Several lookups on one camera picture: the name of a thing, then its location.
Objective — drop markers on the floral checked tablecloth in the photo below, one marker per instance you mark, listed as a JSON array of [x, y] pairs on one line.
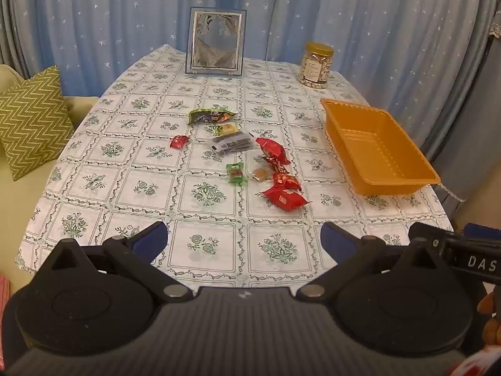
[[117, 188]]

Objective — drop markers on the clear jar of nuts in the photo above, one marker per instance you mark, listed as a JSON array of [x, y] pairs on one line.
[[316, 66]]

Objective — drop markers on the silver picture frame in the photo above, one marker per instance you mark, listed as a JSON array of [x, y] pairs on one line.
[[214, 43]]

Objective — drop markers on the grey-blue lace-trimmed cloth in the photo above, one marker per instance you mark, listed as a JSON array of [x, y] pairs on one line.
[[465, 133]]

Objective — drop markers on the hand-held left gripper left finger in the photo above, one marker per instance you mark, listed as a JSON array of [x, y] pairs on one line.
[[150, 241]]

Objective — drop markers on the large red snack packet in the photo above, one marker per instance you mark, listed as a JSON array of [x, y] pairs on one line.
[[283, 199]]

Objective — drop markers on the yellow candy packet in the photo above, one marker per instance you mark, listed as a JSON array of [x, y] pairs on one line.
[[226, 128]]

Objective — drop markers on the red white printed cloth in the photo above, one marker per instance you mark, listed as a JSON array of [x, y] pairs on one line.
[[479, 364]]

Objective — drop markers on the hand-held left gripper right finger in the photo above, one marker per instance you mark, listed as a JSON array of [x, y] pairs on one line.
[[336, 239]]

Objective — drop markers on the green zigzag pillow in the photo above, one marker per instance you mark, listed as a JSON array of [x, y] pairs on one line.
[[33, 121]]

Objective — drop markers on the small red candy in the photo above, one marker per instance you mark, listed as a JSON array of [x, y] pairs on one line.
[[179, 141]]

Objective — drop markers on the dark grey snack packet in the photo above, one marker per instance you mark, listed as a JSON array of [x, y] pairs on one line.
[[231, 141]]

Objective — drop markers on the green snack packet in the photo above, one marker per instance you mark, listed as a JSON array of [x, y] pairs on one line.
[[207, 115]]

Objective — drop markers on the pale yellow sofa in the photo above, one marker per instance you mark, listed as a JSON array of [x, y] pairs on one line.
[[23, 219]]

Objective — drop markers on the green candy packet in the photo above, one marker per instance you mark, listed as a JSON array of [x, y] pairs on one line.
[[236, 173]]

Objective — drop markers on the orange plastic tray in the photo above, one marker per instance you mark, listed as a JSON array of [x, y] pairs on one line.
[[375, 152]]

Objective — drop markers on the person's right hand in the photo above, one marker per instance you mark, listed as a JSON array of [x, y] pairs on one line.
[[489, 305]]

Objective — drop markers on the red striped cloth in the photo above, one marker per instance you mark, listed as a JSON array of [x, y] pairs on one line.
[[3, 288]]

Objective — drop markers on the blue star-print curtain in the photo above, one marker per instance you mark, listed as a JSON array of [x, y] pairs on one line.
[[117, 15]]

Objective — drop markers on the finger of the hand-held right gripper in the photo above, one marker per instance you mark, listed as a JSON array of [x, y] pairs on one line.
[[483, 231], [426, 241]]

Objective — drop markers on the dark red candy packet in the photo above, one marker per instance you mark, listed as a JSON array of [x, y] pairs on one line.
[[276, 163]]

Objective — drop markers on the clear brown candy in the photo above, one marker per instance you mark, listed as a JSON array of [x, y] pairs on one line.
[[260, 174]]

